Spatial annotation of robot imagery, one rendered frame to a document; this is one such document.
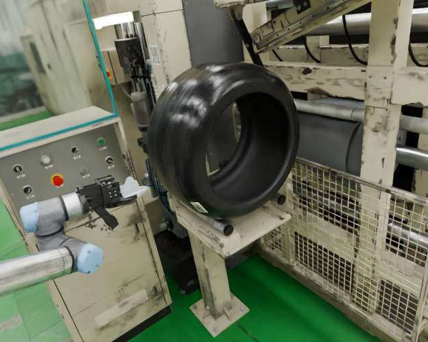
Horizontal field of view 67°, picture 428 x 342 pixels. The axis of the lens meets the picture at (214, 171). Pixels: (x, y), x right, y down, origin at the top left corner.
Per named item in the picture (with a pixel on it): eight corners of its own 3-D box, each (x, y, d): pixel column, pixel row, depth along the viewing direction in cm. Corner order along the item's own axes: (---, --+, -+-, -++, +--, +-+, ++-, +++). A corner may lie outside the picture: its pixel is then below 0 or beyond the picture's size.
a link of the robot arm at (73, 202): (70, 224, 92) (64, 213, 99) (87, 219, 95) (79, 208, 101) (64, 201, 89) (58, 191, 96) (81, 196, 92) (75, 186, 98)
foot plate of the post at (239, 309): (189, 308, 203) (188, 304, 201) (223, 286, 215) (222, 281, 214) (214, 337, 182) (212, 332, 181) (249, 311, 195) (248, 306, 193)
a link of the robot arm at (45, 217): (24, 230, 93) (16, 203, 90) (65, 217, 98) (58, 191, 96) (28, 241, 87) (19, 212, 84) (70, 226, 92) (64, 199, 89)
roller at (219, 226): (188, 197, 149) (181, 204, 148) (183, 191, 146) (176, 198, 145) (236, 229, 122) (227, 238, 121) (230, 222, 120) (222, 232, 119)
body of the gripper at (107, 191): (121, 180, 98) (80, 192, 91) (126, 205, 101) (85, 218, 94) (113, 173, 103) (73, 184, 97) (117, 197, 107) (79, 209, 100)
